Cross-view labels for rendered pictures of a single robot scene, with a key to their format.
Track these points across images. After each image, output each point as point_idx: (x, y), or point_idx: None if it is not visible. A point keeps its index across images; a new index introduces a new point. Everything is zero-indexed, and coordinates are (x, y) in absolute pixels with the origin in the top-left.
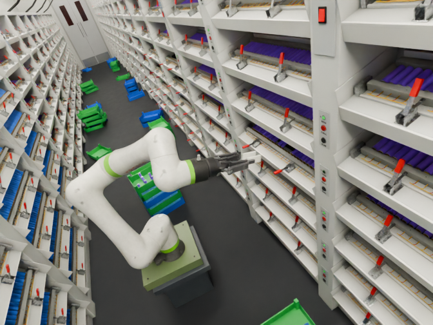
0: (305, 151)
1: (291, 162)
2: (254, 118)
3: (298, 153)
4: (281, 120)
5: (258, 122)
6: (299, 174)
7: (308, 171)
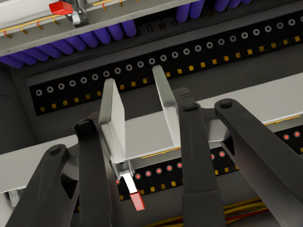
0: (11, 172)
1: (82, 25)
2: (279, 116)
3: (108, 29)
4: (163, 150)
5: (259, 105)
6: (28, 13)
7: (16, 46)
